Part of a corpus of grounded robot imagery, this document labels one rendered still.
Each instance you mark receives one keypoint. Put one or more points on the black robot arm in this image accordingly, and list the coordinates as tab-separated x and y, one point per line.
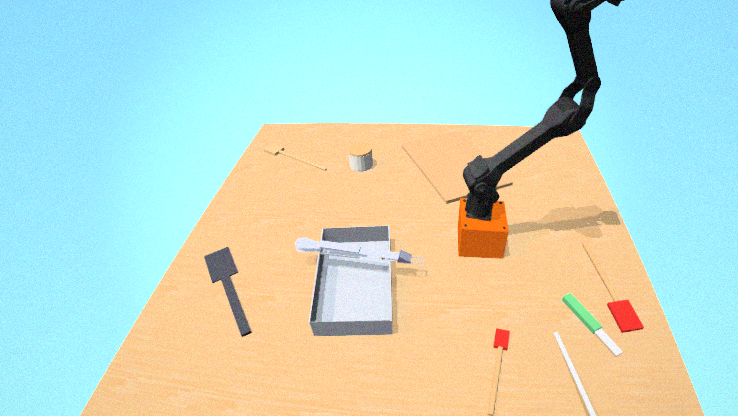
563	118

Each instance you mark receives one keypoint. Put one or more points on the grey spatula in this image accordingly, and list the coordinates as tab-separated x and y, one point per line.
221	266

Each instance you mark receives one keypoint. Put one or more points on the grey rectangular tin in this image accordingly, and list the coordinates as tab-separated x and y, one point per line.
353	296

